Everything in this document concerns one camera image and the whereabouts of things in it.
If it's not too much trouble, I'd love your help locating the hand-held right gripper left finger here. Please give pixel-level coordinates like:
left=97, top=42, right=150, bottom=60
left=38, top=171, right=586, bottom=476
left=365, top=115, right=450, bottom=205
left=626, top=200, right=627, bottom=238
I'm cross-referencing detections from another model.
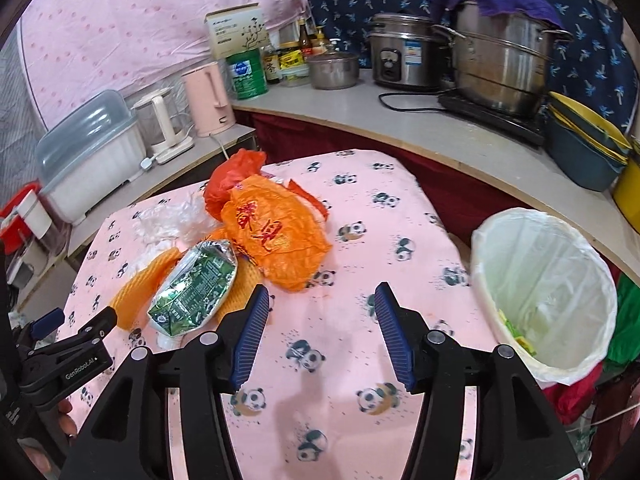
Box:
left=60, top=284, right=273, bottom=480

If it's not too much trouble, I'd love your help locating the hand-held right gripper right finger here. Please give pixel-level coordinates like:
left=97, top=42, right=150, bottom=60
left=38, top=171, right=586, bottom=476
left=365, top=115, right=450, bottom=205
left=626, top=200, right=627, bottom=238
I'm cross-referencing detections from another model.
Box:
left=374, top=281, right=583, bottom=480

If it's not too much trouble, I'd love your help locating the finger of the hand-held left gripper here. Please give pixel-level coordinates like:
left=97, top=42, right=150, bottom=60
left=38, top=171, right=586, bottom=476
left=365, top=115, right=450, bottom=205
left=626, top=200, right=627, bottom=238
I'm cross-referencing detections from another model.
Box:
left=27, top=309, right=66, bottom=341
left=75, top=306, right=119, bottom=348

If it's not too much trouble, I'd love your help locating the orange foam net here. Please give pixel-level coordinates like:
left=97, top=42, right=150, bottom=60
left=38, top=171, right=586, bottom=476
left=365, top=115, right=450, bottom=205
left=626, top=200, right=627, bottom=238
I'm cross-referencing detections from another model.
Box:
left=109, top=227, right=273, bottom=331

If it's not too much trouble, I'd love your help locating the green drink carton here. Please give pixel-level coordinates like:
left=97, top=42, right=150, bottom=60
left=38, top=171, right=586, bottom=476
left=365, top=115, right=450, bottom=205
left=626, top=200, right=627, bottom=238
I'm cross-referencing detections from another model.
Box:
left=146, top=239, right=238, bottom=351

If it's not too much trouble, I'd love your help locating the orange plastic bag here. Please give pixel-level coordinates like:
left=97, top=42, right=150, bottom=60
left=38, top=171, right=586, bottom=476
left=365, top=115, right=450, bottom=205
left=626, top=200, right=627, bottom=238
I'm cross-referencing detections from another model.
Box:
left=220, top=174, right=335, bottom=292

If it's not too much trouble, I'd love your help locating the clear plastic bag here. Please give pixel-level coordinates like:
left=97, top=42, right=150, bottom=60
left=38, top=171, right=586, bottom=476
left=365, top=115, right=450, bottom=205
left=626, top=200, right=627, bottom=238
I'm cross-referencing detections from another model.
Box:
left=132, top=195, right=221, bottom=251

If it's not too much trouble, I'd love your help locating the red plastic bag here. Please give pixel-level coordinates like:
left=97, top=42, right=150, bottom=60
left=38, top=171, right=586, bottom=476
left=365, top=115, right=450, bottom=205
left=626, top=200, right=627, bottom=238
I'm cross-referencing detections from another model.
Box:
left=202, top=149, right=331, bottom=223

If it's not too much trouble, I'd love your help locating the bin with white liner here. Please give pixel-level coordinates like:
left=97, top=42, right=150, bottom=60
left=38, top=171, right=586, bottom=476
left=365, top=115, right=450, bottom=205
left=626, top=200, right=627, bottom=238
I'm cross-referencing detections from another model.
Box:
left=470, top=208, right=618, bottom=386

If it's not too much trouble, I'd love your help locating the person's left hand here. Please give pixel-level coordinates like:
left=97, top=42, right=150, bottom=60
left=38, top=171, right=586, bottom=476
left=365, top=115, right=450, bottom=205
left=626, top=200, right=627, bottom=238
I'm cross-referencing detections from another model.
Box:
left=56, top=398, right=81, bottom=438

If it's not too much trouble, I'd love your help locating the pink panda print cloth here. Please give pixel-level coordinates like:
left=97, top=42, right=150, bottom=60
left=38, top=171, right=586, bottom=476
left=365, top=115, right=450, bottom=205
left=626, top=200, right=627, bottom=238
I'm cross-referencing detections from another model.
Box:
left=52, top=149, right=501, bottom=480

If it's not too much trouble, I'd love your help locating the clear plastic canister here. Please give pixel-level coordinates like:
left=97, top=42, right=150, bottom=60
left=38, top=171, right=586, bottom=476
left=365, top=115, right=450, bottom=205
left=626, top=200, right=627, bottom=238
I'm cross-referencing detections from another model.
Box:
left=17, top=192, right=71, bottom=266

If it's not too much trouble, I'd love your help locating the red plastic container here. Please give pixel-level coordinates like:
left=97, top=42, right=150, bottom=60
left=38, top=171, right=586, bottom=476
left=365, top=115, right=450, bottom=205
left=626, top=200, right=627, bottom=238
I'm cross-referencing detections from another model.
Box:
left=0, top=182, right=43, bottom=256

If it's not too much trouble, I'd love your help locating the white box with translucent lid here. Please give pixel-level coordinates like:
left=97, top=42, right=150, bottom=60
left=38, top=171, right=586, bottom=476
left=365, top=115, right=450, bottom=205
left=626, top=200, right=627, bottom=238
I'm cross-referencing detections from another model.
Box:
left=36, top=89, right=148, bottom=226

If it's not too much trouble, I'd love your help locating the dark red curtain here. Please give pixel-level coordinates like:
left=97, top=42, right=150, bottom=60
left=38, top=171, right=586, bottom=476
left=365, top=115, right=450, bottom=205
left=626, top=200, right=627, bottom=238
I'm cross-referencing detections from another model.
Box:
left=235, top=110, right=621, bottom=271

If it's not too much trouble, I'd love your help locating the red cloth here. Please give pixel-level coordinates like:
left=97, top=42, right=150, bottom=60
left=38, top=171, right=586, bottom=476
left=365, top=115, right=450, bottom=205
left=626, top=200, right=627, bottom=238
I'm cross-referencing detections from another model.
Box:
left=545, top=365, right=606, bottom=426

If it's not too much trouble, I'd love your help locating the green cloth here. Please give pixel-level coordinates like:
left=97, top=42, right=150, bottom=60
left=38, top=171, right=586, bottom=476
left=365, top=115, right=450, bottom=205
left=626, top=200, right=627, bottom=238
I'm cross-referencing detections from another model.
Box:
left=605, top=275, right=640, bottom=366

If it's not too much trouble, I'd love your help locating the pink electric kettle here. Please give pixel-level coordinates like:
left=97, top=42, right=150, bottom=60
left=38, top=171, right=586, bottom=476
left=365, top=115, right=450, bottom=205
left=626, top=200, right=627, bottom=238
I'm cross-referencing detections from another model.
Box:
left=180, top=61, right=237, bottom=138

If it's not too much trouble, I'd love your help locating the black induction cooker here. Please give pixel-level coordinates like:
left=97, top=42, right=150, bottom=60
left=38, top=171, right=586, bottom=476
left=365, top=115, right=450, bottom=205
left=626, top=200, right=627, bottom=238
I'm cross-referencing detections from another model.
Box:
left=438, top=89, right=548, bottom=148

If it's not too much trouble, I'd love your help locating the blue plastic basin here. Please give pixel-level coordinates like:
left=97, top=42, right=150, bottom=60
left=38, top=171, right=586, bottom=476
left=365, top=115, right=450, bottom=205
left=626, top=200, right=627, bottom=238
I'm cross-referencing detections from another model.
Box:
left=542, top=105, right=631, bottom=192

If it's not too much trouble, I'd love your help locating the green tin can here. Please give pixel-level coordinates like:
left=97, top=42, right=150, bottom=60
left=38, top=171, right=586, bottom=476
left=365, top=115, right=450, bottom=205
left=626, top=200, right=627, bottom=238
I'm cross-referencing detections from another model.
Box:
left=226, top=49, right=268, bottom=101

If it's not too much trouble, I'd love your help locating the clear food container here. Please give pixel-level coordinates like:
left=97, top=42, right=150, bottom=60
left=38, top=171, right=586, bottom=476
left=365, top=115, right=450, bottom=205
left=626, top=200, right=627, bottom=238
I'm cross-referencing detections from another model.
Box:
left=280, top=62, right=311, bottom=88

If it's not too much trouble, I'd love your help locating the dark sauce bottle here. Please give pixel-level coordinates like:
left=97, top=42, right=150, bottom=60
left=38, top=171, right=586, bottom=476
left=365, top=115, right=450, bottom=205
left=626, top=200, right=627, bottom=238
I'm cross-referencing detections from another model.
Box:
left=262, top=42, right=282, bottom=85

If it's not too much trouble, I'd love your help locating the small steel pot with lid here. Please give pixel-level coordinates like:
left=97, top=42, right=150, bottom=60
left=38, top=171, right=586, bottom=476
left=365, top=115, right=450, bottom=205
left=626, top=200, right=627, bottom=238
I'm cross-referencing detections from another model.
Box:
left=306, top=39, right=362, bottom=91

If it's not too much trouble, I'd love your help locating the yellow bucket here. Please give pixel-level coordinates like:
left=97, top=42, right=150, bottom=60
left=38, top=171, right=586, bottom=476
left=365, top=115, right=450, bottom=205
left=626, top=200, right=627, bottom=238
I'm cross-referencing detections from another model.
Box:
left=611, top=152, right=640, bottom=233

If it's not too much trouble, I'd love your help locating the steel rice cooker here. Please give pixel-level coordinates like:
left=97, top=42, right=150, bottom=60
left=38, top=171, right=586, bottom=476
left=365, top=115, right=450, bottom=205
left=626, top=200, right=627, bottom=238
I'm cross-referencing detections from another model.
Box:
left=369, top=12, right=451, bottom=92

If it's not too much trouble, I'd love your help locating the yellow label jar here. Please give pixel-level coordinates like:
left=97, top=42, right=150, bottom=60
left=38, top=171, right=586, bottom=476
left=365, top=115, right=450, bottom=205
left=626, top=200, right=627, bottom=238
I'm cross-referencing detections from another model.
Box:
left=277, top=40, right=308, bottom=71

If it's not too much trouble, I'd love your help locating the yellow plastic basin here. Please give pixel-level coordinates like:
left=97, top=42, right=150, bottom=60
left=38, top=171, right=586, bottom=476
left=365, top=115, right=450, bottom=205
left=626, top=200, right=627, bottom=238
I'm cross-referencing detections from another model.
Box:
left=547, top=91, right=633, bottom=163

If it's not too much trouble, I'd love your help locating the large steel steamer pot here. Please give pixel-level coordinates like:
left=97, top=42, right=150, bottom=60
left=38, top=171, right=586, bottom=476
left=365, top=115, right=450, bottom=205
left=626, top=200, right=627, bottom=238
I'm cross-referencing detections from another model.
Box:
left=432, top=0, right=576, bottom=118

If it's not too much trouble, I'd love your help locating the pink dotted cloth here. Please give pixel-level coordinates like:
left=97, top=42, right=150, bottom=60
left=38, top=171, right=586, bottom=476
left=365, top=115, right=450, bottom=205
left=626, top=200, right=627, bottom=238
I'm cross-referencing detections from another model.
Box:
left=17, top=0, right=346, bottom=131

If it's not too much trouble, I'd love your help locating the brown sauce bottle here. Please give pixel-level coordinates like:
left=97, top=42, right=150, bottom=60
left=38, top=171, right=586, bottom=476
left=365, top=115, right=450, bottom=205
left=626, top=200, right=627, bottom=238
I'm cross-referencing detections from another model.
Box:
left=297, top=17, right=315, bottom=56

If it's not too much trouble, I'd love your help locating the printed cardboard box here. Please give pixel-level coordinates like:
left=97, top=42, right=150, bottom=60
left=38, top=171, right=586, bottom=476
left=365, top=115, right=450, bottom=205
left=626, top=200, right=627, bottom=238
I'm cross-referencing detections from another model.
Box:
left=204, top=2, right=271, bottom=61

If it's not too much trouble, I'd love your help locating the navy patterned cloth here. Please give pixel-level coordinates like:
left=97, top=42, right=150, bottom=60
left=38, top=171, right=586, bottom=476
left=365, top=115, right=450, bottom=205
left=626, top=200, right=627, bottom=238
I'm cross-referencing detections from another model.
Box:
left=304, top=0, right=633, bottom=136

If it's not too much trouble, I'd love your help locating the glass kettle with white handle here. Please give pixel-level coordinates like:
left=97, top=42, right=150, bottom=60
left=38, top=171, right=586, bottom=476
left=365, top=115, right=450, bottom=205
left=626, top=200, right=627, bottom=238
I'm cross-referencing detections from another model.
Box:
left=132, top=87, right=196, bottom=165

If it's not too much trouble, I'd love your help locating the black power cable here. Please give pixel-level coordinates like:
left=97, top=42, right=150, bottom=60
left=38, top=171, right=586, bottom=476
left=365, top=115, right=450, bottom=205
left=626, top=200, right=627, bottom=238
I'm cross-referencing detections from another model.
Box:
left=377, top=91, right=451, bottom=112

